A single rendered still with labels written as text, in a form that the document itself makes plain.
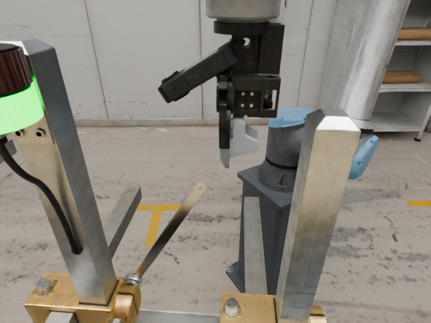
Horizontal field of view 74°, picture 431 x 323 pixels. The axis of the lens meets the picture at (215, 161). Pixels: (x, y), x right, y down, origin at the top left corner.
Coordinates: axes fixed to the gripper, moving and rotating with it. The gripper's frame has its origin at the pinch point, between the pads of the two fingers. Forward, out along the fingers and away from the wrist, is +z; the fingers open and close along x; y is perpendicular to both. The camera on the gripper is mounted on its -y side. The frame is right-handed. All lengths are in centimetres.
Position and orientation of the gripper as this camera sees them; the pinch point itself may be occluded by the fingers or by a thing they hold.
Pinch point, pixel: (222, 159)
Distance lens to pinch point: 45.5
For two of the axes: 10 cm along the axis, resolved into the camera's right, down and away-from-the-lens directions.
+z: 0.0, 8.7, 5.0
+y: 10.0, 0.3, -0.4
